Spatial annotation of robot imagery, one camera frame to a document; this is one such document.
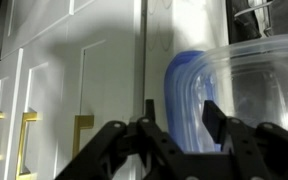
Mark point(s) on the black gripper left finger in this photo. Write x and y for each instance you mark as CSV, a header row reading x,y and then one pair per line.
x,y
130,153

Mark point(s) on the white shaker drawer front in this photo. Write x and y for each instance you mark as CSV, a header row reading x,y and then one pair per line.
x,y
47,100
4,93

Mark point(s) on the blue plastic container lid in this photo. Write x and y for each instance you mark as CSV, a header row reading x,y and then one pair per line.
x,y
180,100

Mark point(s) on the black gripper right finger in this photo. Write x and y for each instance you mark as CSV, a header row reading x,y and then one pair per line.
x,y
264,153

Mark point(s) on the clear plastic food container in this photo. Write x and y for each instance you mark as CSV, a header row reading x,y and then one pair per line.
x,y
260,83

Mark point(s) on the white cabinet doors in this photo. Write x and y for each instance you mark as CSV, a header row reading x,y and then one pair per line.
x,y
110,83

